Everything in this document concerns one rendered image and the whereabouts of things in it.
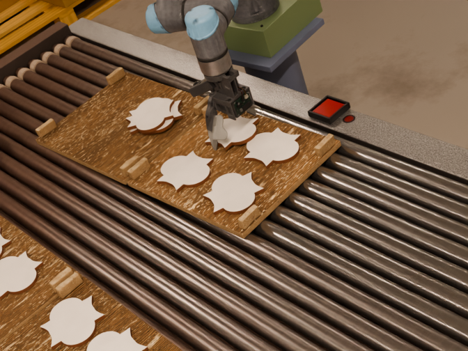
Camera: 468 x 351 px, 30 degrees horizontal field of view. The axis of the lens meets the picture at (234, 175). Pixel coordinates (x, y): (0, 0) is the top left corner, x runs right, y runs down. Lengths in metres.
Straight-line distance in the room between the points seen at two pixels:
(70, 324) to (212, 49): 0.68
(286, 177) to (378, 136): 0.25
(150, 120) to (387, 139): 0.64
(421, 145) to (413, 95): 1.77
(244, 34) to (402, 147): 0.76
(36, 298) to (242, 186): 0.52
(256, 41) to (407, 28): 1.77
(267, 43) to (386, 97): 1.34
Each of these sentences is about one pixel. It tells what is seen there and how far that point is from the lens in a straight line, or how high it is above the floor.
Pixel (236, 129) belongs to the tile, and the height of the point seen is 0.95.
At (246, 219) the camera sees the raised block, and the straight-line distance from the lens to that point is 1.90.
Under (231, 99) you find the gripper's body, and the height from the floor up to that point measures 1.08.
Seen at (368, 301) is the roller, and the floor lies 0.92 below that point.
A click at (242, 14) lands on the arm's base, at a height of 0.99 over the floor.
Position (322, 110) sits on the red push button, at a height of 0.93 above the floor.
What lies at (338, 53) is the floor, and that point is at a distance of 4.19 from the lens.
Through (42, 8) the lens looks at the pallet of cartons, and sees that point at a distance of 5.37.
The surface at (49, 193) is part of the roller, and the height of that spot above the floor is 0.91.
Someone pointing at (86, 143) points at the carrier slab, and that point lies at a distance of 2.39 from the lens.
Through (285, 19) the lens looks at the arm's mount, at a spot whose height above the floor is 0.94.
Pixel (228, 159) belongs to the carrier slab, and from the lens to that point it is 2.12.
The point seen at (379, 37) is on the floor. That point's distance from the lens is 4.23.
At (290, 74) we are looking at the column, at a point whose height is 0.75.
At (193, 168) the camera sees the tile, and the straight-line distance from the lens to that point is 2.11.
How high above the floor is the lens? 2.17
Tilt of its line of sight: 37 degrees down
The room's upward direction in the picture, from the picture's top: 20 degrees counter-clockwise
